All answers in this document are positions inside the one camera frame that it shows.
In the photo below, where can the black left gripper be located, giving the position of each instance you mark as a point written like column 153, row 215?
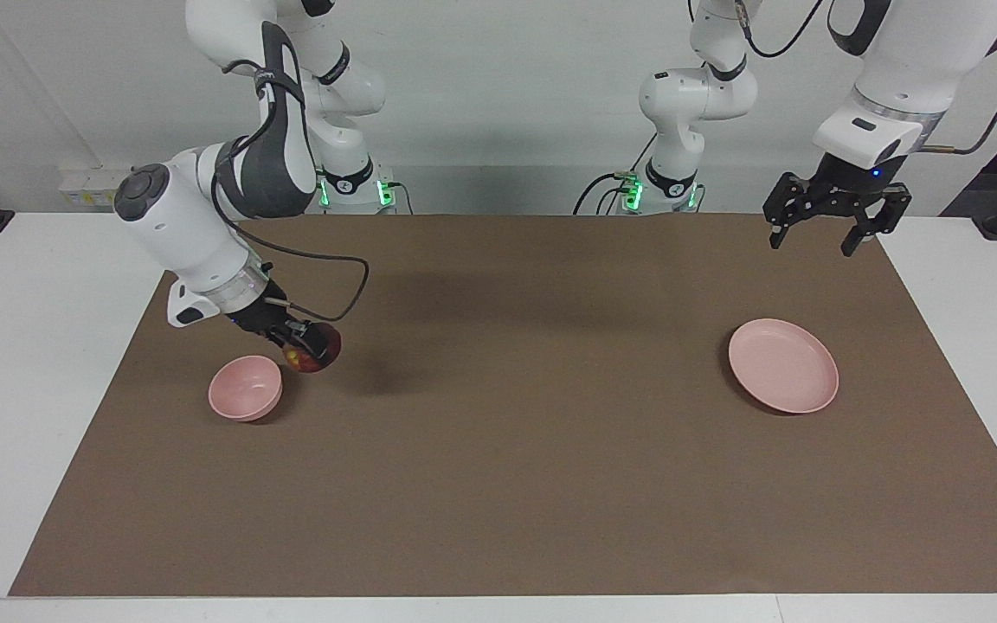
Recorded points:
column 849, row 186

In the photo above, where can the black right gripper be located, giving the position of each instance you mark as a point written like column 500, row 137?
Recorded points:
column 265, row 324

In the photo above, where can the dark red apple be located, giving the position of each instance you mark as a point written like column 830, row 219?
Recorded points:
column 324, row 350

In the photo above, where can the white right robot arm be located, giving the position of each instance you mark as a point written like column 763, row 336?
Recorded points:
column 178, row 225

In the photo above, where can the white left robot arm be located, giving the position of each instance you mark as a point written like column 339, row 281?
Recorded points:
column 914, row 52

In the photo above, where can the pink bowl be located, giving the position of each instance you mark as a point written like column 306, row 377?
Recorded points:
column 243, row 389

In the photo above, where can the pink plate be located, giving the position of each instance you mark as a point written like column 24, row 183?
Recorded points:
column 784, row 368

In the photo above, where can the brown table mat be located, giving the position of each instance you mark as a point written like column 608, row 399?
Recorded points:
column 498, row 433

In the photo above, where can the white wall power strip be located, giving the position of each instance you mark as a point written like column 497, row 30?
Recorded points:
column 87, row 195

